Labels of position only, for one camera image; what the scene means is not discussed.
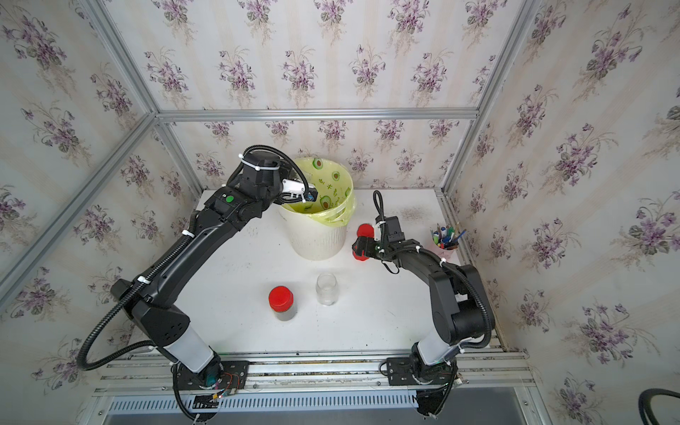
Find glass tea jar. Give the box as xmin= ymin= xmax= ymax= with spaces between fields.
xmin=315 ymin=273 xmax=339 ymax=306

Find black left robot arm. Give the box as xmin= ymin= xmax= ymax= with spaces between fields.
xmin=76 ymin=144 xmax=318 ymax=423

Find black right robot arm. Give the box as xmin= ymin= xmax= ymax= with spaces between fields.
xmin=352 ymin=191 xmax=496 ymax=417

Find green avocado print bag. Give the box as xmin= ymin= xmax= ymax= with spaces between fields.
xmin=283 ymin=157 xmax=356 ymax=228

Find pink pen holder cup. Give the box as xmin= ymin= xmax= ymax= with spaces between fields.
xmin=435 ymin=244 xmax=458 ymax=263

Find pens in cup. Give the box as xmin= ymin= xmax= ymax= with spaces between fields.
xmin=430 ymin=226 xmax=467 ymax=251

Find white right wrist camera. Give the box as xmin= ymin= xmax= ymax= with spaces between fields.
xmin=381 ymin=216 xmax=406 ymax=244

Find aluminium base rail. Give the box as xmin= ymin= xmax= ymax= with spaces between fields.
xmin=77 ymin=345 xmax=551 ymax=424

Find aluminium frame bars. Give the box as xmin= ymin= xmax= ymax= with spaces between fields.
xmin=1 ymin=1 xmax=541 ymax=305

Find black cable loop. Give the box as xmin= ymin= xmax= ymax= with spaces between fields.
xmin=637 ymin=388 xmax=680 ymax=425

